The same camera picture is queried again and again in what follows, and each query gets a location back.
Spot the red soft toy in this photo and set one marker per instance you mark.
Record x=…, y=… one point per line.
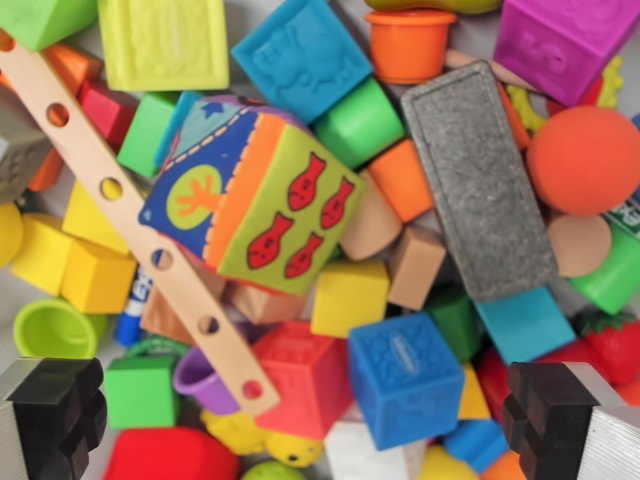
x=165, y=455

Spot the blue embossed rubber block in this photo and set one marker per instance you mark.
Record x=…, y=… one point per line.
x=405, y=380

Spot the rounded tan wooden block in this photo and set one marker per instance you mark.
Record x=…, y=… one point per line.
x=370, y=220

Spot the flat orange wooden block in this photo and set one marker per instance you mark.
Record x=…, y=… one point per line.
x=515, y=120

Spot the red embossed rubber block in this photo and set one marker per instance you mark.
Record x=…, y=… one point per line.
x=305, y=380

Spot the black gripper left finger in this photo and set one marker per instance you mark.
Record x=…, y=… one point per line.
x=50, y=425

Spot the grained brown wooden block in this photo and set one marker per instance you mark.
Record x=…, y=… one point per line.
x=162, y=315

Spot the olive green toy pear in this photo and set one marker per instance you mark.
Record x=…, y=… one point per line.
x=430, y=4

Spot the small red wooden block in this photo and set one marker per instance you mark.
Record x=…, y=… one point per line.
x=107, y=112

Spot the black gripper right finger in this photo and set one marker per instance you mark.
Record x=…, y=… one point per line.
x=550, y=425

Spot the orange toy fruit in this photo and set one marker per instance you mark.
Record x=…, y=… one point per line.
x=502, y=467

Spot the small tan wooden block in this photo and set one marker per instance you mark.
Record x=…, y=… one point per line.
x=417, y=267

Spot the orange plastic cup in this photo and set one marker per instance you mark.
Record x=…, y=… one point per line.
x=410, y=45

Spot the yellow teether toy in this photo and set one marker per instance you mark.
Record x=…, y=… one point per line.
x=530, y=107

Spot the yellow-green embossed rubber block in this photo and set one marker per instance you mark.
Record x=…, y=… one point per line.
x=165, y=45

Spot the green wooden cube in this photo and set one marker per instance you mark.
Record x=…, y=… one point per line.
x=140, y=392

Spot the wooden strip with holes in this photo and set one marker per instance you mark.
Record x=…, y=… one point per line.
x=85, y=145

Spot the purple plastic cup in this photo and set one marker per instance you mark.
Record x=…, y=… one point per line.
x=200, y=385

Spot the yellow rubber duck toy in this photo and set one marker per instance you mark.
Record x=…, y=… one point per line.
x=240, y=432

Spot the dark green wooden block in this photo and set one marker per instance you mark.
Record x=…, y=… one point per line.
x=455, y=320

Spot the blue ridged cylinder block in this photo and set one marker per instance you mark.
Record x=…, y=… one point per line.
x=475, y=445

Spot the magenta embossed rubber block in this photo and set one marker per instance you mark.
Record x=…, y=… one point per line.
x=565, y=45

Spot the green Expo marker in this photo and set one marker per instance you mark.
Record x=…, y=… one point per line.
x=627, y=215

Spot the lime green ball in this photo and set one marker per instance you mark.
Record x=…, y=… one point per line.
x=272, y=471

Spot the yellow wooden cube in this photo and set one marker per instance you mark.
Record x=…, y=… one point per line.
x=350, y=300

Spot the fabric cube with fish print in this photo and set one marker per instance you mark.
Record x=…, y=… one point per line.
x=260, y=200

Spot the gray felt eraser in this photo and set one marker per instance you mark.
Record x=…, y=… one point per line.
x=480, y=190

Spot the yellow wooden block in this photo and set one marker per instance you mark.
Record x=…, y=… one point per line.
x=90, y=215
x=472, y=395
x=40, y=255
x=97, y=280

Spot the red toy apple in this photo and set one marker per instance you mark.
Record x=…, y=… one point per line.
x=492, y=385

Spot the orange ball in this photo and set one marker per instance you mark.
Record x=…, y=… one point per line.
x=585, y=160

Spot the flat teal wooden block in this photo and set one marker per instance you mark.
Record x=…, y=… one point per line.
x=175, y=125

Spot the gray embossed rubber block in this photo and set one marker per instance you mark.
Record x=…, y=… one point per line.
x=20, y=155

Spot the round wooden cylinder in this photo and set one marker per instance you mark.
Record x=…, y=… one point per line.
x=577, y=245

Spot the yellow toy lemon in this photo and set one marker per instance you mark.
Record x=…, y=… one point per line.
x=9, y=235

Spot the small orange toy piece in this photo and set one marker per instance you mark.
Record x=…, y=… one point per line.
x=47, y=172

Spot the white embossed rubber block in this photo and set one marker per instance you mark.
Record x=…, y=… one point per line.
x=365, y=455

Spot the lime green plastic cup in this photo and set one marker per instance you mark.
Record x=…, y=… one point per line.
x=55, y=330

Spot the light blue wooden block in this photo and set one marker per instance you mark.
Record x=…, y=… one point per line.
x=525, y=325

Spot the teal embossed rubber block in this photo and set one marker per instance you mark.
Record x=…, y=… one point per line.
x=300, y=55

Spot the yellow ball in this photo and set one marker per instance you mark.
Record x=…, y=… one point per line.
x=445, y=465

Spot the blue Expo marker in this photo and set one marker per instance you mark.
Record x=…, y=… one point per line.
x=132, y=310

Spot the green cylinder block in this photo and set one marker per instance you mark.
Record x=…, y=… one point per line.
x=360, y=125

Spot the green embossed rubber block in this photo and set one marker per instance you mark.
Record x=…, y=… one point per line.
x=45, y=20

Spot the red toy strawberry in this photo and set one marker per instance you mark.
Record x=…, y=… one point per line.
x=615, y=345

